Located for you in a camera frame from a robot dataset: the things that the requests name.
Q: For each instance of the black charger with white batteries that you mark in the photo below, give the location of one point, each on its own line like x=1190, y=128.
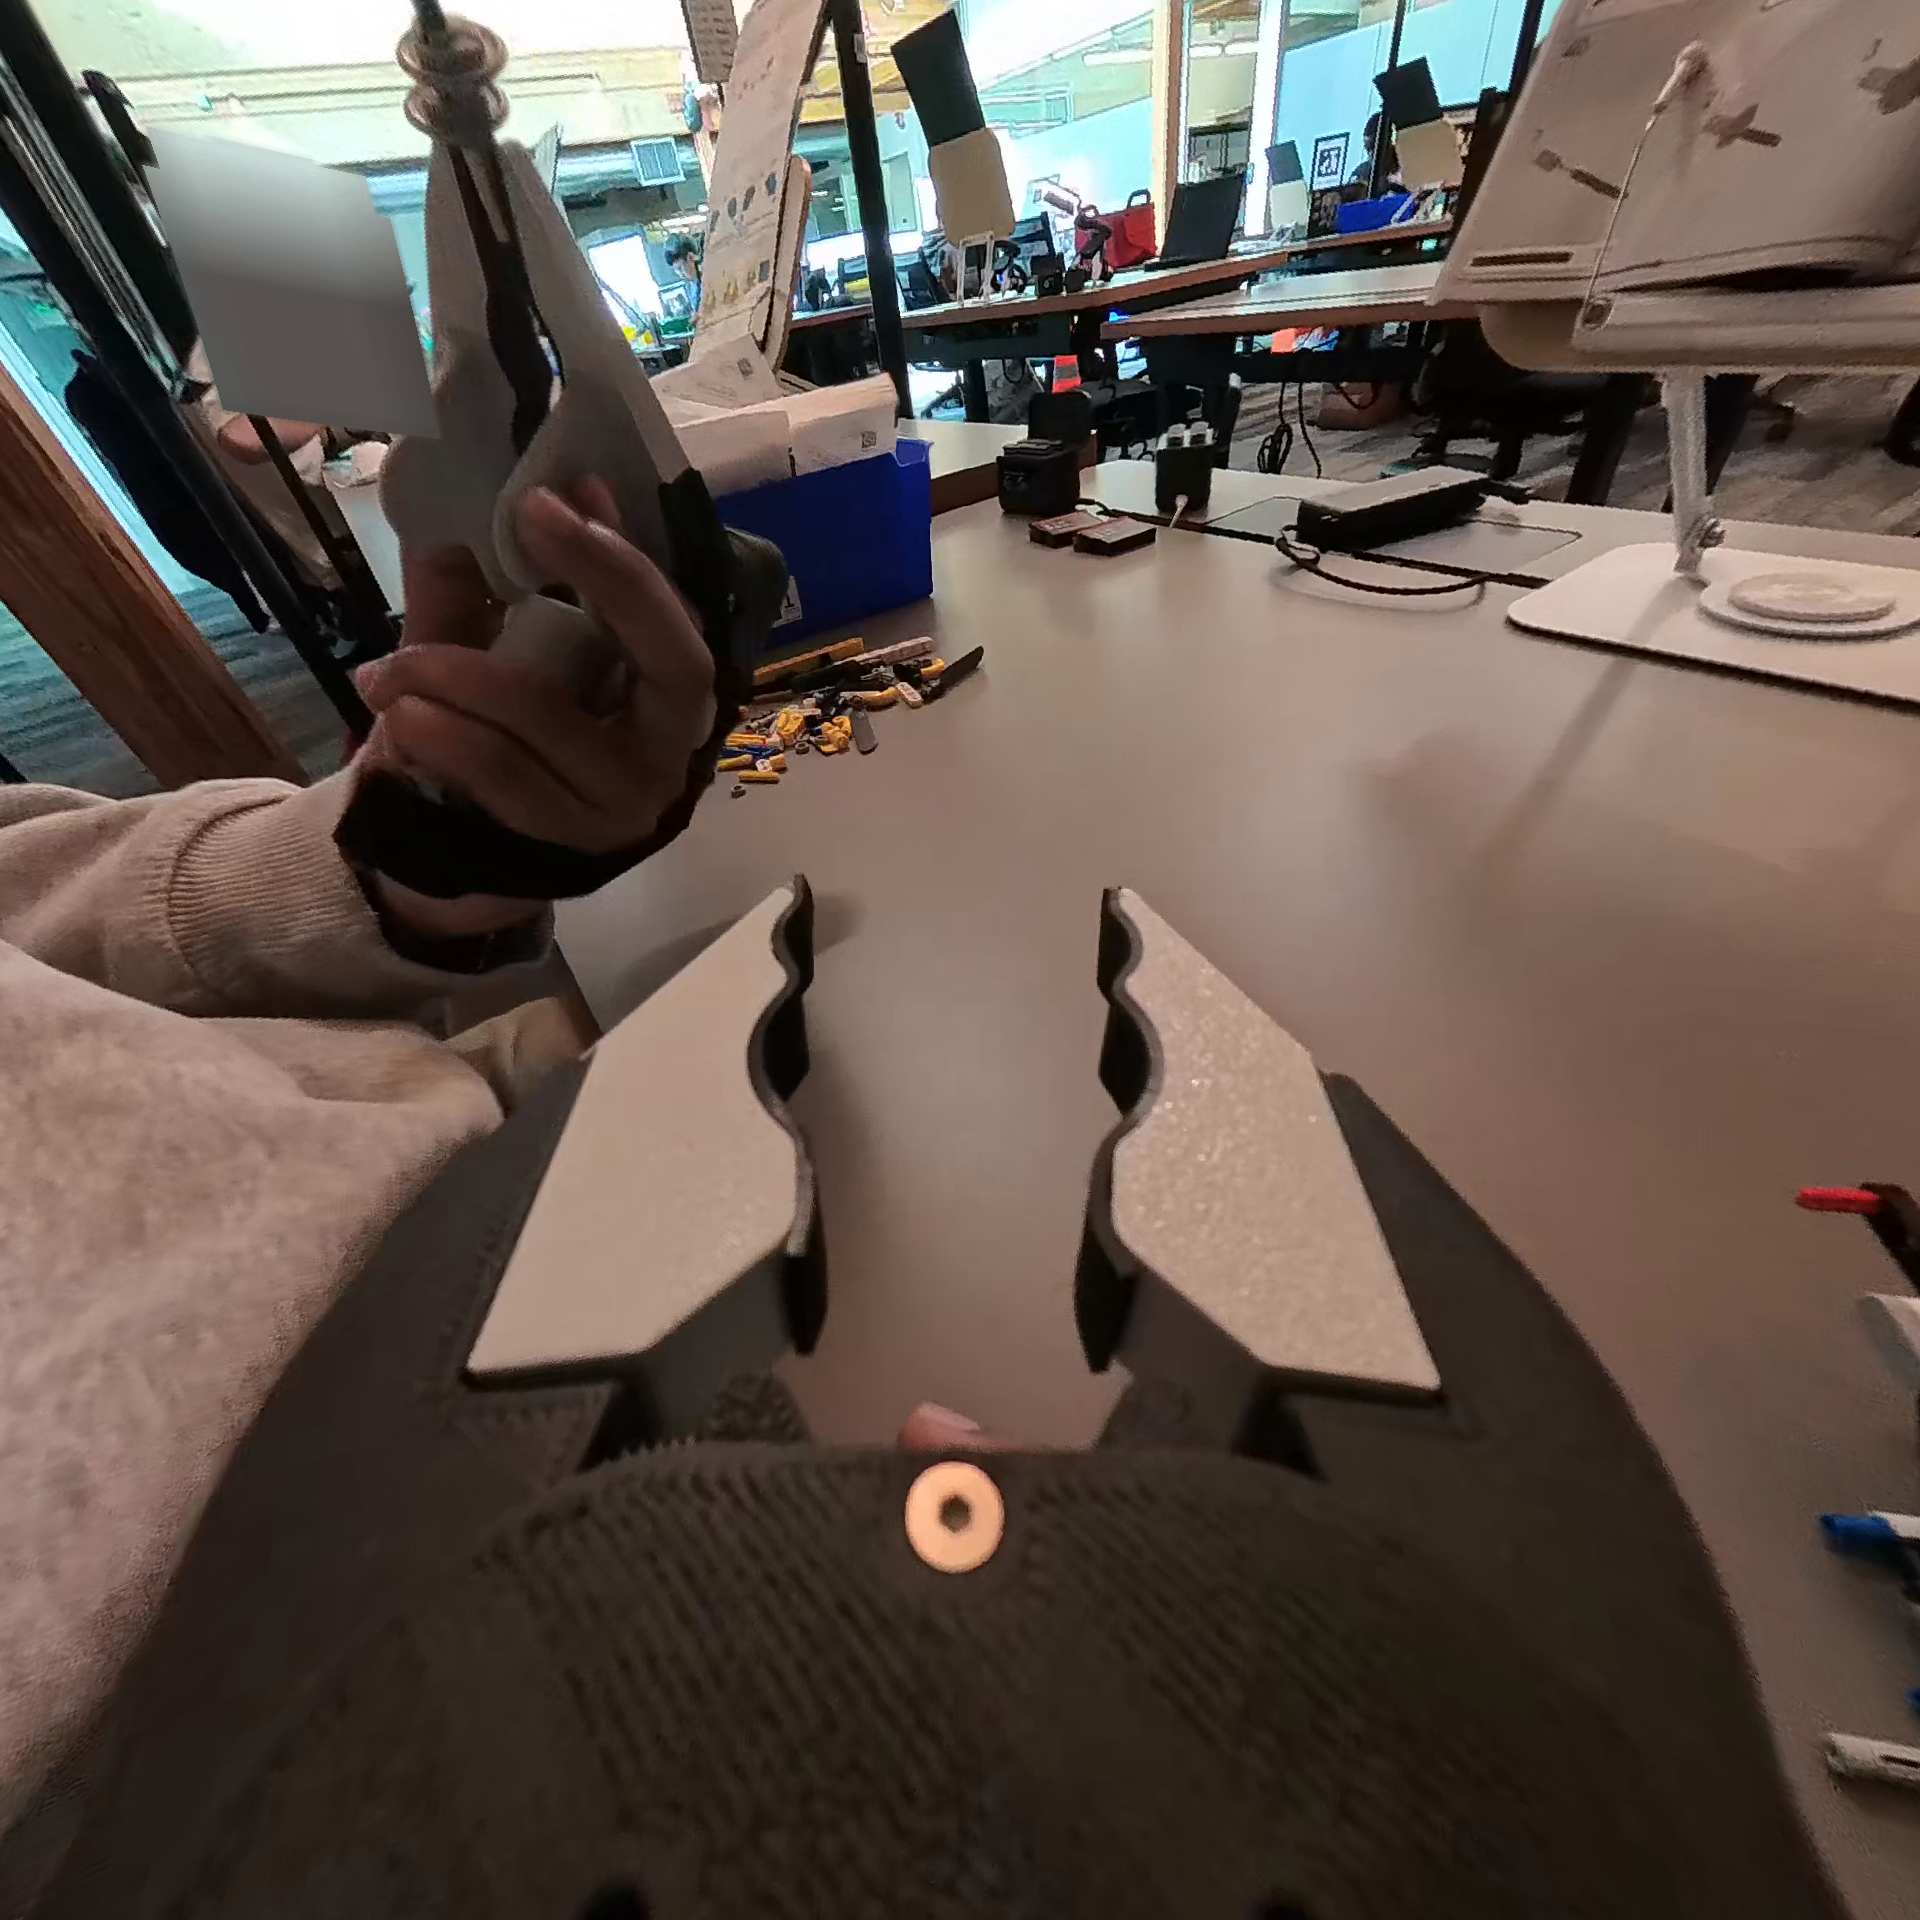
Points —
x=1194, y=472

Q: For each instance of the white lego piece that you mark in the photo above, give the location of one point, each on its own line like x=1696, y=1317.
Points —
x=1894, y=1335

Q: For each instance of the wooden door frame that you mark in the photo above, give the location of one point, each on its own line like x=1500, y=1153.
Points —
x=103, y=602

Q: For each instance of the grey lego piece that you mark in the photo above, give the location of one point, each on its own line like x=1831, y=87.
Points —
x=1875, y=1760

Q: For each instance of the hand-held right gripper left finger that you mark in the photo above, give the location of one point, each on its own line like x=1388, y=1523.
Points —
x=646, y=1186

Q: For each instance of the white paper sheets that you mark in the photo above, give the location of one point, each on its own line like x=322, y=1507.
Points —
x=818, y=426

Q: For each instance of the red bag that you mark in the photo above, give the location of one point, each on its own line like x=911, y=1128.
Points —
x=1133, y=229

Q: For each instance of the black office chair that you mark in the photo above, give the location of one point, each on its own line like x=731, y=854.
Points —
x=1515, y=389

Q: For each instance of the open instruction booklet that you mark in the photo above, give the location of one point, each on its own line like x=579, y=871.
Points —
x=1724, y=193

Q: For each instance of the blue lego piece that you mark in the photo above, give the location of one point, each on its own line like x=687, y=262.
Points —
x=1868, y=1528

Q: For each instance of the red black lego piece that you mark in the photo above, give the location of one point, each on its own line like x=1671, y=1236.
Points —
x=1839, y=1197

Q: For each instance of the black stand pole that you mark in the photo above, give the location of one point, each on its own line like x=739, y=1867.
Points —
x=148, y=360
x=871, y=210

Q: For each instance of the black lego axle with discs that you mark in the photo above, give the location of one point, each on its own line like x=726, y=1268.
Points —
x=449, y=67

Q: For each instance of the person's left forearm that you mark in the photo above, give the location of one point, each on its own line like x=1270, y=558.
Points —
x=179, y=1125

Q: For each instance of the black charger box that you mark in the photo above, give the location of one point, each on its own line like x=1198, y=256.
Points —
x=1038, y=477

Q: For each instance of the black and cream panel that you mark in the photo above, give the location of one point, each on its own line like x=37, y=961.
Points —
x=953, y=120
x=1418, y=128

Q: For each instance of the printed cardboard box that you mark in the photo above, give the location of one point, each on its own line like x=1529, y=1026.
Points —
x=748, y=193

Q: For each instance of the white book stand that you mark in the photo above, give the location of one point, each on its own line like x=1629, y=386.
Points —
x=1618, y=621

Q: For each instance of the black power adapter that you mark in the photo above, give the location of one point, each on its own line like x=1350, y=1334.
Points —
x=1385, y=505

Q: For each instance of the person's left hand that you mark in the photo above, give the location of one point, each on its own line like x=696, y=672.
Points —
x=523, y=719

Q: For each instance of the black laptop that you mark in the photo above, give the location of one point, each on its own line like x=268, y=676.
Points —
x=1204, y=226

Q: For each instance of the wooden office desk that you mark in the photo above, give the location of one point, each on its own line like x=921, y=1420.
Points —
x=1141, y=285

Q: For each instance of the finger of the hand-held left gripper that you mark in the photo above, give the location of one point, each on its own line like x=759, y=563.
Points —
x=458, y=449
x=592, y=375

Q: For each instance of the person's right hand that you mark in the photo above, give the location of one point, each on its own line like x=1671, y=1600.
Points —
x=942, y=1428

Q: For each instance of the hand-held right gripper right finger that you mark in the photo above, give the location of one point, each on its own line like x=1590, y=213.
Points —
x=1260, y=1201

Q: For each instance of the blue plastic bin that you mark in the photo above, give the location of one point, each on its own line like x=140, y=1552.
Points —
x=855, y=539

